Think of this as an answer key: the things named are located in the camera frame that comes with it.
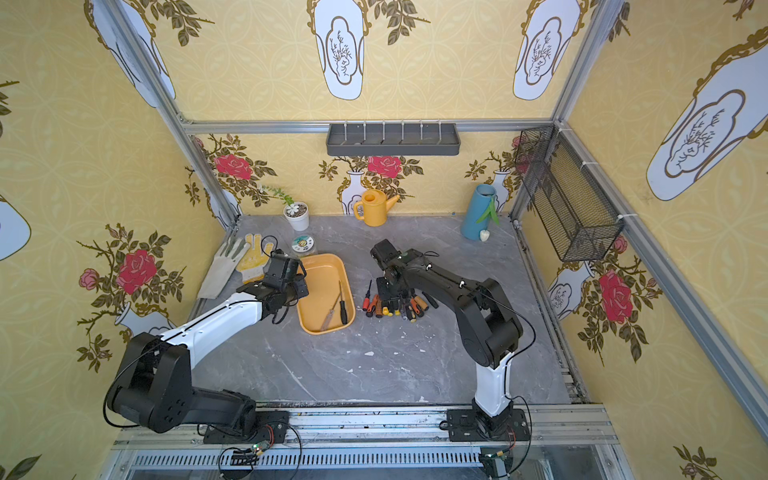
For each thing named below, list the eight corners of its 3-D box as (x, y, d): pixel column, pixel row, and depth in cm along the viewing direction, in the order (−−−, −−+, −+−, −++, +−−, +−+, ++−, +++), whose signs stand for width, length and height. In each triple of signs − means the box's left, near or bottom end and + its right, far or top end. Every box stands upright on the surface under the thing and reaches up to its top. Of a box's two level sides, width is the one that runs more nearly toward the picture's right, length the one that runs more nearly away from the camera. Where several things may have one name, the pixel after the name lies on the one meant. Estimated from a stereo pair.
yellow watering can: (356, 222, 123) (353, 200, 113) (380, 204, 130) (379, 181, 120) (372, 233, 119) (371, 211, 109) (396, 213, 126) (397, 191, 117)
